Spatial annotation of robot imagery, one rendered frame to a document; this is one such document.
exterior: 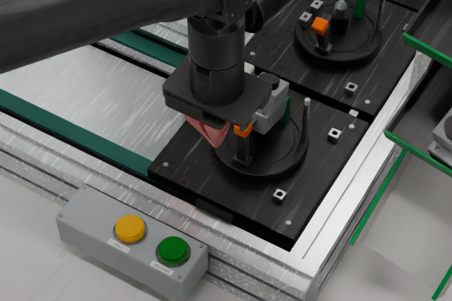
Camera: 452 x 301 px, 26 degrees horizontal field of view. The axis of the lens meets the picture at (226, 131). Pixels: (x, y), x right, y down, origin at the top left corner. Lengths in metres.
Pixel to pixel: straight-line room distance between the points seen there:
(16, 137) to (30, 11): 0.74
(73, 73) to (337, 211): 0.50
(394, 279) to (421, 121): 0.35
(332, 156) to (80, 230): 0.38
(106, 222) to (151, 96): 0.28
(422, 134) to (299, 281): 0.28
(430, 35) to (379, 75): 0.49
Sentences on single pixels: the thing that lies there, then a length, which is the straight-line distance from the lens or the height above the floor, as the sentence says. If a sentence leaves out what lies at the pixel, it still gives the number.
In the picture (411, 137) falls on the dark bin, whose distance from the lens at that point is 1.17.
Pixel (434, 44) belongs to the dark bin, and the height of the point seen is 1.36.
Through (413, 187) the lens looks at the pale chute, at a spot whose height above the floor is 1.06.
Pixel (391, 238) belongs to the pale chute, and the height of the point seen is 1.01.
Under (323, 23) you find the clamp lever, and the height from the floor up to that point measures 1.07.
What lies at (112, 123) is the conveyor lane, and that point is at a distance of 1.54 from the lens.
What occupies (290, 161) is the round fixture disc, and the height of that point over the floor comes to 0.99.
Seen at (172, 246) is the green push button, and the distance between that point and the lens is 1.33.
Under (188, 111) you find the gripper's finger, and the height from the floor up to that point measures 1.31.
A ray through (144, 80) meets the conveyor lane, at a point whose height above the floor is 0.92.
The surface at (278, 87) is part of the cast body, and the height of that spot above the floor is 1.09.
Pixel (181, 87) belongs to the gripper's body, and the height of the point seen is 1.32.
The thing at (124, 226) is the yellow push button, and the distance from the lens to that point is 1.35.
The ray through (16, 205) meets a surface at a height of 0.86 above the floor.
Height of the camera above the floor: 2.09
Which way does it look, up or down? 51 degrees down
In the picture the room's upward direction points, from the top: straight up
